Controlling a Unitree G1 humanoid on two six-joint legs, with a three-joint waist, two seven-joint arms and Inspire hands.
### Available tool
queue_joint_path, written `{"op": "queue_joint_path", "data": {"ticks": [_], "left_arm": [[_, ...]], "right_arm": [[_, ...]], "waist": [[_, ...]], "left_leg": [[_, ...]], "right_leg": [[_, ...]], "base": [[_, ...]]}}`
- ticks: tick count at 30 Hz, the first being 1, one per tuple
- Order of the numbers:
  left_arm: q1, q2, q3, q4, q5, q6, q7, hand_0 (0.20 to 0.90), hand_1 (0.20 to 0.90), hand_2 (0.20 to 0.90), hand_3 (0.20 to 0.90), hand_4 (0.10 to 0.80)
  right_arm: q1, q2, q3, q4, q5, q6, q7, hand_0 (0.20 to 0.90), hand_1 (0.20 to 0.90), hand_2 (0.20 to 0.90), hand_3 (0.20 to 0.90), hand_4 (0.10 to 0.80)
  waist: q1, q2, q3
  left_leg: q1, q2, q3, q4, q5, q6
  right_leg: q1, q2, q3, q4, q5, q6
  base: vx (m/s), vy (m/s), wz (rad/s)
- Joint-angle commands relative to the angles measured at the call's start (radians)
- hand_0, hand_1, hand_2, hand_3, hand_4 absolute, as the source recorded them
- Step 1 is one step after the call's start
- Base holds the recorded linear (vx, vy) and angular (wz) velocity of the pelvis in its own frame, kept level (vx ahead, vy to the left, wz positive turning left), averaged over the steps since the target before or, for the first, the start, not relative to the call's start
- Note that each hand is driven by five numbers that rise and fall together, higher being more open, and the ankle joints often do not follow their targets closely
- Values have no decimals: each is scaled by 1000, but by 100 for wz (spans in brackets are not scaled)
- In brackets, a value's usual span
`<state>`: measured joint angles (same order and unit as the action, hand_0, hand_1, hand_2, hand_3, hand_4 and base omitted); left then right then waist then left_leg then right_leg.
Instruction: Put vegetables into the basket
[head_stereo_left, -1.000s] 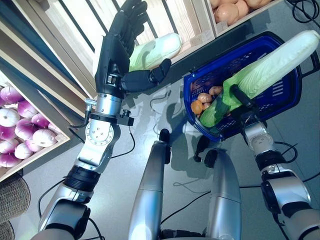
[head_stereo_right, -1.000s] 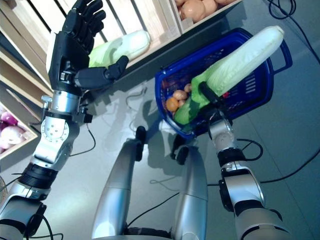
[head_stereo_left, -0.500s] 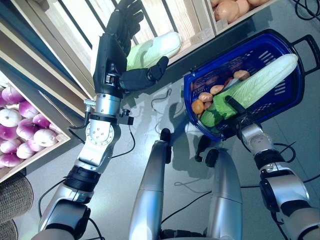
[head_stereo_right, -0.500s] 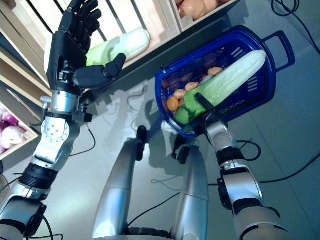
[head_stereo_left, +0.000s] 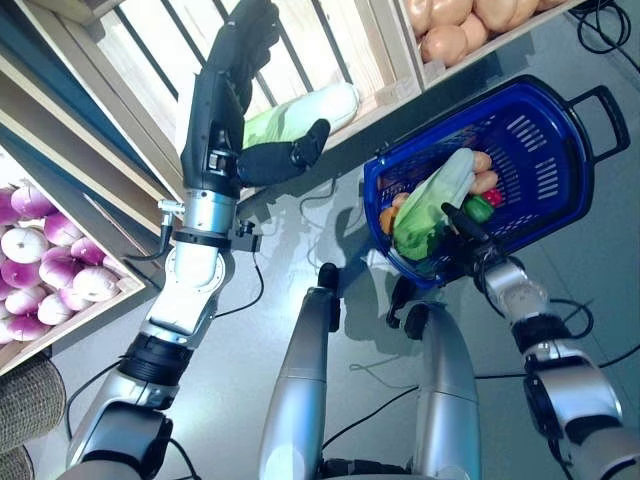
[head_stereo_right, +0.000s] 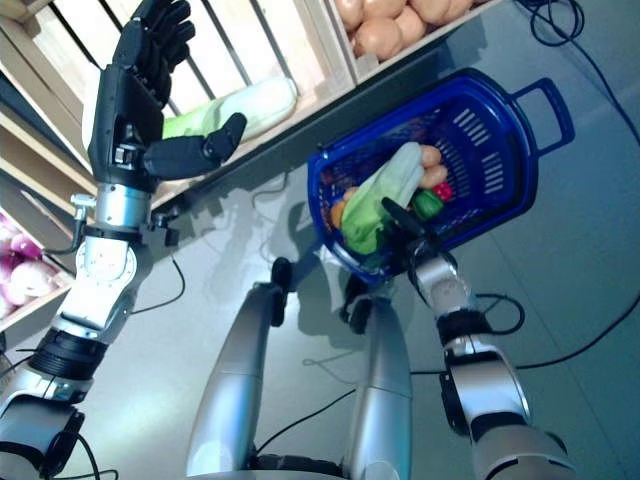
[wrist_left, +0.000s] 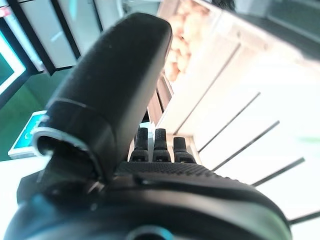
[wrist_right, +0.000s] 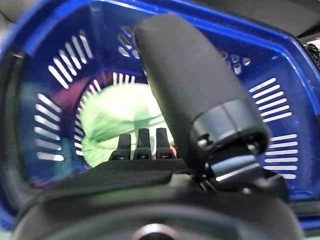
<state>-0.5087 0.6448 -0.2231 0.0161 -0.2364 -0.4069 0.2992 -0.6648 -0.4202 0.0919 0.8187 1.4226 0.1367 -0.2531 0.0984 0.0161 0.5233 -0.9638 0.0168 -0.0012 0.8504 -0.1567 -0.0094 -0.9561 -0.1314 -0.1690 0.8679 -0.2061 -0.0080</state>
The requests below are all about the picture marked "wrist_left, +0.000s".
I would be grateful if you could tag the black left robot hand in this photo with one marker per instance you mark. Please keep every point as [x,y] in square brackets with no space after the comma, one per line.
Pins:
[112,75]

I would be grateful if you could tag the green white napa cabbage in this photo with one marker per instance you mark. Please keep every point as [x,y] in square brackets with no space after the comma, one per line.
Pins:
[312,139]

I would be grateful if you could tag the wooden potato crate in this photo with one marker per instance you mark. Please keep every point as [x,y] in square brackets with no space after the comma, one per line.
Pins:
[172,7]

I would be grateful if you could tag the teal white box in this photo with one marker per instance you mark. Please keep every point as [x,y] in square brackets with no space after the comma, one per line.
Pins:
[25,135]

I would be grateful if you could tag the wooden slatted cabbage crate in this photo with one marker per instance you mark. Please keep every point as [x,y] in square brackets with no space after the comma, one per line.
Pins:
[250,75]

